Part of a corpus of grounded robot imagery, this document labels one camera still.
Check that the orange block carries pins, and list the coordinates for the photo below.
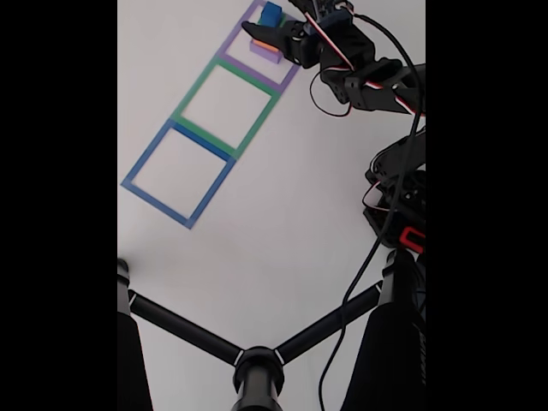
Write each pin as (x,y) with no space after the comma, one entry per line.
(263,45)

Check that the purple block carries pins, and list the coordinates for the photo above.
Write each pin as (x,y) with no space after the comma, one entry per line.
(263,55)

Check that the small blue cube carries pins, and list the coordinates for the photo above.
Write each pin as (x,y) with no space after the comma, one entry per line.
(270,13)

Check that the purple tape square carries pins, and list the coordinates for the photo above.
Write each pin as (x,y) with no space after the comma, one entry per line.
(250,72)

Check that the green tape square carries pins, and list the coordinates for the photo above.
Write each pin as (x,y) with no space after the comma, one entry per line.
(194,90)

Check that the red clamp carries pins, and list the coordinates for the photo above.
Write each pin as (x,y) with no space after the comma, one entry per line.
(411,237)

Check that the blue tape square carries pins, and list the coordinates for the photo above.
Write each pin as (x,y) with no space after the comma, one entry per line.
(156,205)

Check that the camera board with blue mount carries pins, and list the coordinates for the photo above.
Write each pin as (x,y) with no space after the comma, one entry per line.
(334,10)

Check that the black camera tripod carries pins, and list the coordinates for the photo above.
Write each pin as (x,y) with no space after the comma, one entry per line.
(257,377)

